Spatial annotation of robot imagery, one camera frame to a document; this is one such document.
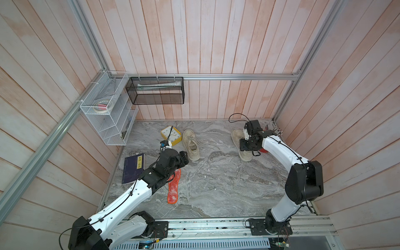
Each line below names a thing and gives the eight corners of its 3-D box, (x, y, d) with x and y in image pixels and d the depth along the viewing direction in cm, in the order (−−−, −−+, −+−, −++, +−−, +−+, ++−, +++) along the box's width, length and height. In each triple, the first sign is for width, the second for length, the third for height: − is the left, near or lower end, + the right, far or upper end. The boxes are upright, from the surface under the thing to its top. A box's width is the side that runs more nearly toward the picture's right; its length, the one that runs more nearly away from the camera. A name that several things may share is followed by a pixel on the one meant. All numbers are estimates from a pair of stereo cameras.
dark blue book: (123, 183, 90) (121, 182, 88) (126, 158, 101) (124, 156, 99) (145, 179, 92) (143, 177, 90) (145, 155, 103) (144, 153, 101)
